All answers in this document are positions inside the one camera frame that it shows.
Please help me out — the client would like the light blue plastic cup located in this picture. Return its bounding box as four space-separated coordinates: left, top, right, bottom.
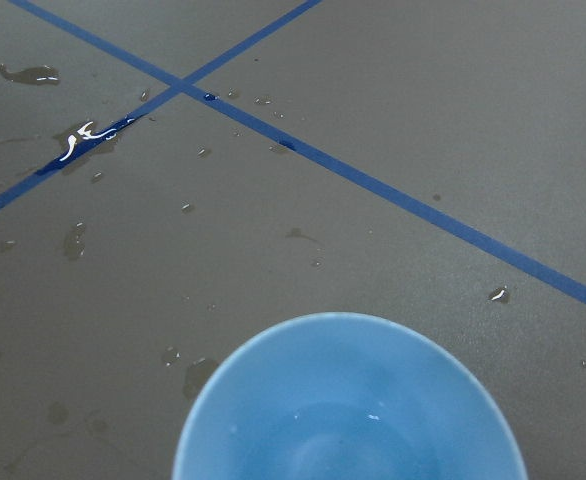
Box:
172 313 527 479

